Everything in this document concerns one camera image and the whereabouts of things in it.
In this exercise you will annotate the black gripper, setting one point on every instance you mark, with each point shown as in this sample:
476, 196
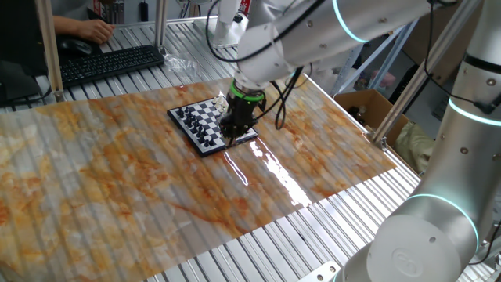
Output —
242, 115

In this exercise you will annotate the person's bare forearm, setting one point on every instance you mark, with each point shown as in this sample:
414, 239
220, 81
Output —
64, 24

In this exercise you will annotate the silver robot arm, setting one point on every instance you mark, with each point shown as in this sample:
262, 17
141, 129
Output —
450, 156

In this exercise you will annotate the black and white chessboard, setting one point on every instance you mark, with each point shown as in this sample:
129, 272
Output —
209, 121

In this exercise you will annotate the person's bare hand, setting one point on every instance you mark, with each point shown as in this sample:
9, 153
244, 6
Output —
96, 30

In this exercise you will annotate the black rook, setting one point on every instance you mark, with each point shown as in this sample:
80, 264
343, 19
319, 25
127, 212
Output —
206, 143
179, 113

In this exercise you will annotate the black queen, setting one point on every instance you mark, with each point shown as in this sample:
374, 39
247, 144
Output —
195, 129

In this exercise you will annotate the black king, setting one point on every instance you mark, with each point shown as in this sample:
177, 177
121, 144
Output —
191, 125

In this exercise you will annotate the clear plastic bag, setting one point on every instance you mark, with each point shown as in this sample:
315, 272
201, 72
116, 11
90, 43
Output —
180, 64

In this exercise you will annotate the flat metal plate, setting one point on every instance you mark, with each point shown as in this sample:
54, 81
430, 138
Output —
203, 28

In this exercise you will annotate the white stand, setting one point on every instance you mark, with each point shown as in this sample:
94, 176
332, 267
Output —
227, 13

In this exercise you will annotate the orange marble pattern mat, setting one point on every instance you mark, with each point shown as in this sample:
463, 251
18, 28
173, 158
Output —
117, 188

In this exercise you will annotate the black keyboard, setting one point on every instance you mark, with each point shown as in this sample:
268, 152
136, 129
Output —
109, 64

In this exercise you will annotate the brown cardboard box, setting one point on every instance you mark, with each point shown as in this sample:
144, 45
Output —
391, 117

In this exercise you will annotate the black computer mouse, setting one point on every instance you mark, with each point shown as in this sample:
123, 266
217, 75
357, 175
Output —
76, 46

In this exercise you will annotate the beige bag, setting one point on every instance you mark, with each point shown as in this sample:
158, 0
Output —
413, 147

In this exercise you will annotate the slanted aluminium strut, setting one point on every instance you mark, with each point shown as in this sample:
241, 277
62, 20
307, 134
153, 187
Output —
411, 90

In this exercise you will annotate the black monitor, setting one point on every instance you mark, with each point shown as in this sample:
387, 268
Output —
17, 39

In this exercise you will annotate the aluminium frame post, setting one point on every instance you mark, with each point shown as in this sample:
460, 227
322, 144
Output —
161, 23
49, 47

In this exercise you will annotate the grey metal shelf frame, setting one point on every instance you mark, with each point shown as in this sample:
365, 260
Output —
375, 56

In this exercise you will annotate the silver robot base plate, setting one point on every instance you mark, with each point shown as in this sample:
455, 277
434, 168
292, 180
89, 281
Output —
321, 274

